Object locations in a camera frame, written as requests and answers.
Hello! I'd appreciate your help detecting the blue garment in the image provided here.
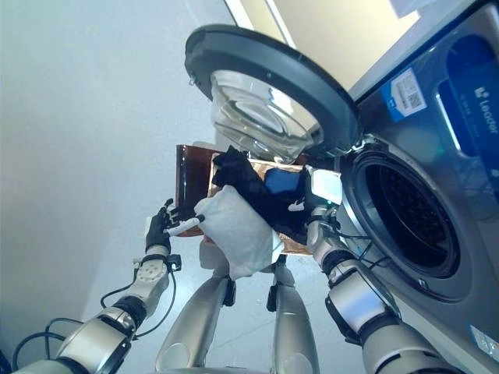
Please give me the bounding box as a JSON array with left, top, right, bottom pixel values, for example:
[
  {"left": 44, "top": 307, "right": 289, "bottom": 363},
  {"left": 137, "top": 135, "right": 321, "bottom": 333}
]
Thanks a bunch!
[{"left": 264, "top": 167, "right": 303, "bottom": 196}]

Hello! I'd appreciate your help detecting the person's beige trouser leg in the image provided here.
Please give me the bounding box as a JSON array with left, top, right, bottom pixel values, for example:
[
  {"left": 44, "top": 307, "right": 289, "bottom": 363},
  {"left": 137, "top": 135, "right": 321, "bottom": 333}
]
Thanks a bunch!
[{"left": 155, "top": 235, "right": 237, "bottom": 373}]

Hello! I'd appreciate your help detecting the blue QR code sticker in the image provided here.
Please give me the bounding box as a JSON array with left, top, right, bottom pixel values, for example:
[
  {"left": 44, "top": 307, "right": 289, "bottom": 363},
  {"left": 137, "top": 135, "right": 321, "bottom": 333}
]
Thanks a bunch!
[{"left": 380, "top": 68, "right": 428, "bottom": 124}]

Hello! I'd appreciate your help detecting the black left elbow cable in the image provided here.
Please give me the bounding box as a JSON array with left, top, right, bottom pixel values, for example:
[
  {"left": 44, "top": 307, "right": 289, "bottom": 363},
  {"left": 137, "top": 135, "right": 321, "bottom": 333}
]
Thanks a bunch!
[{"left": 11, "top": 317, "right": 81, "bottom": 371}]

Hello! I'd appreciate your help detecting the round washing machine door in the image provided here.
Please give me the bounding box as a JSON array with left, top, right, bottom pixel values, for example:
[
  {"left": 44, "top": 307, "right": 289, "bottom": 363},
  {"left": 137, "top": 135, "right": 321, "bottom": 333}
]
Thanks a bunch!
[{"left": 182, "top": 23, "right": 362, "bottom": 164}]

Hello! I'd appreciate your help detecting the white garment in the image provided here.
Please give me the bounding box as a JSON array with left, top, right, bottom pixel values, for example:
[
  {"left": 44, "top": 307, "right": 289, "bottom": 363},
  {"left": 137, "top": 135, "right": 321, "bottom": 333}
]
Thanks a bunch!
[{"left": 193, "top": 185, "right": 285, "bottom": 281}]

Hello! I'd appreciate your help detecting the blue white label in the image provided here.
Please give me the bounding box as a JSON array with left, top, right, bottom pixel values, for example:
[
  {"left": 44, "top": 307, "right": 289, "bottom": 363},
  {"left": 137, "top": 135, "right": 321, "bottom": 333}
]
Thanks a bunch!
[{"left": 469, "top": 325, "right": 499, "bottom": 364}]

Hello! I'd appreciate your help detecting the grey washing machine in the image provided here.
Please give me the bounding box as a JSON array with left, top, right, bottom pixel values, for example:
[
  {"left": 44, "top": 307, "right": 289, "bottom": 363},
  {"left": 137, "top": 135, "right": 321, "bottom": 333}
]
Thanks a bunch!
[{"left": 337, "top": 0, "right": 499, "bottom": 374}]

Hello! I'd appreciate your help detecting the wicker laundry basket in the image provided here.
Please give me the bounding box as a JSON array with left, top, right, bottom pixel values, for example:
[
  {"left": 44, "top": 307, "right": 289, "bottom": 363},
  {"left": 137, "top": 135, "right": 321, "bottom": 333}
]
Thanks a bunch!
[{"left": 210, "top": 150, "right": 344, "bottom": 258}]

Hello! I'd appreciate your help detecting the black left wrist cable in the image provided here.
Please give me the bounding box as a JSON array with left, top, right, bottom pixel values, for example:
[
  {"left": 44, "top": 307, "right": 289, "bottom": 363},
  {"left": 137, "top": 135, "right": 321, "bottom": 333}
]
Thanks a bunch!
[{"left": 100, "top": 264, "right": 179, "bottom": 340}]

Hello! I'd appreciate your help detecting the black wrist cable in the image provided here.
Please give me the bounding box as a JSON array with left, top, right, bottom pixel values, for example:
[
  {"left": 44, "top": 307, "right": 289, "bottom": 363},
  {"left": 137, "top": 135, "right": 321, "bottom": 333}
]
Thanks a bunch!
[
  {"left": 334, "top": 229, "right": 388, "bottom": 273},
  {"left": 100, "top": 264, "right": 179, "bottom": 340}
]

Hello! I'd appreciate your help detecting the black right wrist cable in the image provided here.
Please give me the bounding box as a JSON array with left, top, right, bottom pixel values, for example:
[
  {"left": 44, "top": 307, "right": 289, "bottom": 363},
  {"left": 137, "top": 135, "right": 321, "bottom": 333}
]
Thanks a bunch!
[{"left": 334, "top": 229, "right": 388, "bottom": 273}]

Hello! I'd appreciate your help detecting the blue washer control panel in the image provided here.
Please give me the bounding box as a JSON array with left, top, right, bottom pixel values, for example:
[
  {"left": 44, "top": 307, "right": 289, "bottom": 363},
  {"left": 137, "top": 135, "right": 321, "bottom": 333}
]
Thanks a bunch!
[{"left": 435, "top": 34, "right": 499, "bottom": 157}]

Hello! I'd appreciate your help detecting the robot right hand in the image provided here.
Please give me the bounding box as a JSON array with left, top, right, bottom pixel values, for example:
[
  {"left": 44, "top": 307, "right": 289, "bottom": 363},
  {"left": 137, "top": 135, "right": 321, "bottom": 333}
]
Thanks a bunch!
[{"left": 288, "top": 165, "right": 344, "bottom": 214}]

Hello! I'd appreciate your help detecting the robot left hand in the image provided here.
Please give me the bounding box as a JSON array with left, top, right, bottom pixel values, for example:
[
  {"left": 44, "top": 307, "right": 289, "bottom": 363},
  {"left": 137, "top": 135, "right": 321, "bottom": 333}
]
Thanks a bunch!
[{"left": 144, "top": 199, "right": 207, "bottom": 254}]

